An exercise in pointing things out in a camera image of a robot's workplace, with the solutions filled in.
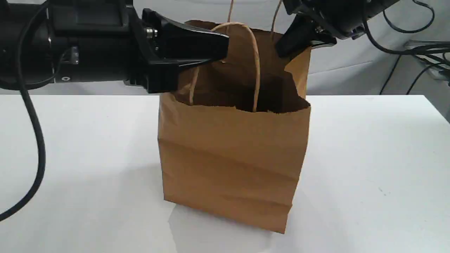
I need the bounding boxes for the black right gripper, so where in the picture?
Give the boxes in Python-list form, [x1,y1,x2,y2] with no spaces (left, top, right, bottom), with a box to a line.
[275,0,365,58]

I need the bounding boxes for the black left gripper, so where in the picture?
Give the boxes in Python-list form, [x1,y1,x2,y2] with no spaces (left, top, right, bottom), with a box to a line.
[123,0,230,93]

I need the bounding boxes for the brown paper bag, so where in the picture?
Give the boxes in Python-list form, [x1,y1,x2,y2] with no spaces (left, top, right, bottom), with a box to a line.
[158,19,311,234]

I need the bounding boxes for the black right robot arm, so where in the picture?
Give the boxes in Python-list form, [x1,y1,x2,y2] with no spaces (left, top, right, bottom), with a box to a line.
[275,0,396,58]

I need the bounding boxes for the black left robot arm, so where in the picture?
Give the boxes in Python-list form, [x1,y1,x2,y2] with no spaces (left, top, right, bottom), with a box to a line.
[1,0,229,93]

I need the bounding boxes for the black cables bundle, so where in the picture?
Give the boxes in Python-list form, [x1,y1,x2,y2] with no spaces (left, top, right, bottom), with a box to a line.
[380,39,450,95]

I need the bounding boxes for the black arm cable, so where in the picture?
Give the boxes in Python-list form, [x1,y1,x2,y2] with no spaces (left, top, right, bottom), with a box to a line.
[0,0,50,222]

